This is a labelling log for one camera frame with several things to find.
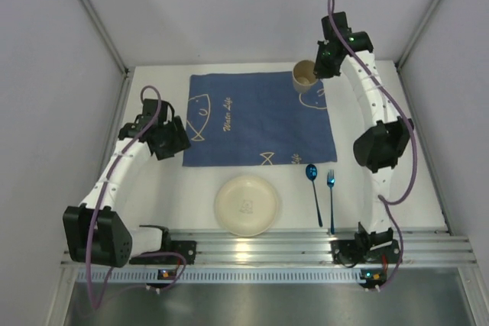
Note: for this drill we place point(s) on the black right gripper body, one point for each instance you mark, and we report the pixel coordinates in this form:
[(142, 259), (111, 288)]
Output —
[(325, 65)]

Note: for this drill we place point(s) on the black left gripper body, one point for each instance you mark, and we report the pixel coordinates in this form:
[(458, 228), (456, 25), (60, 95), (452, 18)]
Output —
[(170, 143)]

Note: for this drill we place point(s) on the beige cup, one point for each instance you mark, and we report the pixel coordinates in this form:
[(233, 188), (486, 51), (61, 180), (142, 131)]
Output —
[(304, 77)]

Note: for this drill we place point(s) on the blue cloth placemat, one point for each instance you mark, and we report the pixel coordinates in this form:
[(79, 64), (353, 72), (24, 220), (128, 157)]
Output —
[(256, 119)]

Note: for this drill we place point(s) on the cream round plate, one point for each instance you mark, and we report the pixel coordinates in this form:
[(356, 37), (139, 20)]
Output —
[(247, 206)]

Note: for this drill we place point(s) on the blue metal fork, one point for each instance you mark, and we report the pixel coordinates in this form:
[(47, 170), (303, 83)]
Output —
[(330, 183)]

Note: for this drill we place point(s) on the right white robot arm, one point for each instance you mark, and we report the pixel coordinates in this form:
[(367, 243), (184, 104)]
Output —
[(378, 149)]

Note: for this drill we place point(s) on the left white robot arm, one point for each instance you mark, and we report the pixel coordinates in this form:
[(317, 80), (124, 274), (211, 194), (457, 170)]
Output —
[(95, 231)]

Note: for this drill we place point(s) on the dark blue spoon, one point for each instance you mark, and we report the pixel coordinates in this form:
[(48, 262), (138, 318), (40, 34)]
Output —
[(311, 174)]

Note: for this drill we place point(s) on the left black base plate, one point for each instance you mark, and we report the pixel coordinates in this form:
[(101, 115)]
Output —
[(185, 248)]

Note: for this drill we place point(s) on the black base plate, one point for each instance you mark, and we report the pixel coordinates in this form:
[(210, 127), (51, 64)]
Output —
[(349, 254), (185, 248)]

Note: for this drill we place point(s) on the slotted grey cable duct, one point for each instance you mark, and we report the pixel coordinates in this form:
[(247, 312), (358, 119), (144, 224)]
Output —
[(247, 275)]

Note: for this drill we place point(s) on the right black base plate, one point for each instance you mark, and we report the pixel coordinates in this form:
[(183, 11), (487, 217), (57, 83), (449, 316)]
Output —
[(349, 254)]

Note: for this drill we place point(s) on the aluminium frame rail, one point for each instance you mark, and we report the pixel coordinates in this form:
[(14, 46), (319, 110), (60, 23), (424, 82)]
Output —
[(313, 247)]

